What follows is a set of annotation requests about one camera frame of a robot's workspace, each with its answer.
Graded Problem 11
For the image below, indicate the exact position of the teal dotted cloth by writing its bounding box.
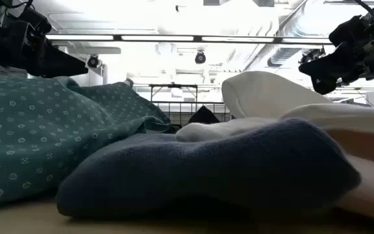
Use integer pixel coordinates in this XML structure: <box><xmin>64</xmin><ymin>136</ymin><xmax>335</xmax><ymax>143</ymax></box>
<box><xmin>0</xmin><ymin>73</ymin><xmax>172</xmax><ymax>208</ymax></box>

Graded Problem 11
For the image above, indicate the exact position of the spiral ventilation duct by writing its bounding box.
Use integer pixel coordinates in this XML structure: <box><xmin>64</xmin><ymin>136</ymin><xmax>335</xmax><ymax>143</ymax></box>
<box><xmin>267</xmin><ymin>47</ymin><xmax>305</xmax><ymax>68</ymax></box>

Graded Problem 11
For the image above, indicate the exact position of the pale pink knit cloth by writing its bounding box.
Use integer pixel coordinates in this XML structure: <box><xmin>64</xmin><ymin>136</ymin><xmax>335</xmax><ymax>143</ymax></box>
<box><xmin>323</xmin><ymin>129</ymin><xmax>374</xmax><ymax>226</ymax></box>

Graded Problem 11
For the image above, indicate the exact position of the round black ceiling spotlight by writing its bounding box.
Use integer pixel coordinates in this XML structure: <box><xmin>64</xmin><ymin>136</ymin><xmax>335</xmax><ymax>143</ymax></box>
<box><xmin>87</xmin><ymin>54</ymin><xmax>103</xmax><ymax>70</ymax></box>
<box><xmin>194</xmin><ymin>51</ymin><xmax>207</xmax><ymax>65</ymax></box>

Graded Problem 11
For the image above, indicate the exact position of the white terry sock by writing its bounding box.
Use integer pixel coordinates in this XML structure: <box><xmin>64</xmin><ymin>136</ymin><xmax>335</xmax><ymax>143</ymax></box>
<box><xmin>175</xmin><ymin>116</ymin><xmax>279</xmax><ymax>143</ymax></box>

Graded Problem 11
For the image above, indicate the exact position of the navy blue knit cloth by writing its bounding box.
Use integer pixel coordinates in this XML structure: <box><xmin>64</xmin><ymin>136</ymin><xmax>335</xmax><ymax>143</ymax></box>
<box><xmin>56</xmin><ymin>117</ymin><xmax>362</xmax><ymax>220</ymax></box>

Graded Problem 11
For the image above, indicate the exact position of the white cloth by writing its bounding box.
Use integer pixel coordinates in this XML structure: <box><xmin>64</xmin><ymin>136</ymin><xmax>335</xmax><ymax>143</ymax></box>
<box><xmin>221</xmin><ymin>70</ymin><xmax>374</xmax><ymax>141</ymax></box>

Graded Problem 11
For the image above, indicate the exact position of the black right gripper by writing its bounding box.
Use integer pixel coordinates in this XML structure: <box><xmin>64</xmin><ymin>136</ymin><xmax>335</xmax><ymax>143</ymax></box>
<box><xmin>298</xmin><ymin>1</ymin><xmax>374</xmax><ymax>96</ymax></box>

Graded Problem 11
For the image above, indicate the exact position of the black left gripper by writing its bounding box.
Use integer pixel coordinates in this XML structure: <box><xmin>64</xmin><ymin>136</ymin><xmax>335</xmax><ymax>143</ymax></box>
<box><xmin>0</xmin><ymin>8</ymin><xmax>89</xmax><ymax>78</ymax></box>

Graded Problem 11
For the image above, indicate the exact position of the metal rack frame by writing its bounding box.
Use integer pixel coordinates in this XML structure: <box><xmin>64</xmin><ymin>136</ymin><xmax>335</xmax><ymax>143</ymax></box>
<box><xmin>149</xmin><ymin>83</ymin><xmax>199</xmax><ymax>103</ymax></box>

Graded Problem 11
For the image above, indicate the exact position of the black cloth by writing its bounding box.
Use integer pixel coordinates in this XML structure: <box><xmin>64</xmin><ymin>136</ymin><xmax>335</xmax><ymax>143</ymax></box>
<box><xmin>188</xmin><ymin>105</ymin><xmax>221</xmax><ymax>125</ymax></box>

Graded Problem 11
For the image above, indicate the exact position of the long ceiling light bar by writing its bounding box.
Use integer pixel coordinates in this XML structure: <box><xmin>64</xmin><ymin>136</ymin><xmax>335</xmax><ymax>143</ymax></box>
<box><xmin>45</xmin><ymin>34</ymin><xmax>332</xmax><ymax>45</ymax></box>

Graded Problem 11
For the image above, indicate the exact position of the wire mesh basket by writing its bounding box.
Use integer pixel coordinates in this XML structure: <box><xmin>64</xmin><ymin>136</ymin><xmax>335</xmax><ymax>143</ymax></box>
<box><xmin>151</xmin><ymin>101</ymin><xmax>234</xmax><ymax>126</ymax></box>

